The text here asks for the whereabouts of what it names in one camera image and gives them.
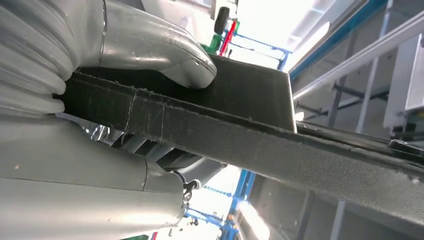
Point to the grey steel ceiling beam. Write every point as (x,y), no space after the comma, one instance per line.
(364,56)

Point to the blue steel ceiling truss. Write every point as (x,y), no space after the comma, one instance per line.
(243,185)

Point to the green ceiling structure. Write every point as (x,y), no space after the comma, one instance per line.
(213,43)

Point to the blue steel ceiling beam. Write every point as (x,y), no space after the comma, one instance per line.
(331,44)

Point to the red ceiling pipe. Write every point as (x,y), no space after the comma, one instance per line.
(228,38)

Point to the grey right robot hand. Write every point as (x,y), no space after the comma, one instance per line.
(66,182)

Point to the black cylindrical ceiling fixture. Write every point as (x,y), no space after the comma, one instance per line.
(221,20)

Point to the ceiling light strip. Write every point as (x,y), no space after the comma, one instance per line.
(299,116)
(308,46)
(253,220)

